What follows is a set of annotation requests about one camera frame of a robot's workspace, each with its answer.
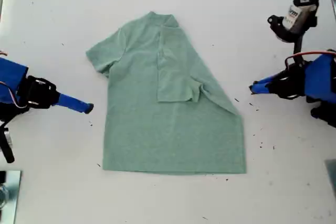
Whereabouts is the arm red white wire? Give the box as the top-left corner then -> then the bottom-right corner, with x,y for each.
0,81 -> 28,109
285,49 -> 336,69

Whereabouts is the arm labelled camera box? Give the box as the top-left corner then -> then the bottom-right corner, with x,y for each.
285,0 -> 320,35

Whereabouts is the green t-shirt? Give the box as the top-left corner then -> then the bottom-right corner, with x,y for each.
85,10 -> 247,175

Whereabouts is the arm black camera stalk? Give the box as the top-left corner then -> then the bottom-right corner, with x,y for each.
267,14 -> 320,65

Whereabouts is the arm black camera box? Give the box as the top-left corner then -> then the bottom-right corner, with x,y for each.
0,126 -> 15,164

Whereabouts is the shiny steel plate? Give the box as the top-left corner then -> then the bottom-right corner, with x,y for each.
0,170 -> 23,224

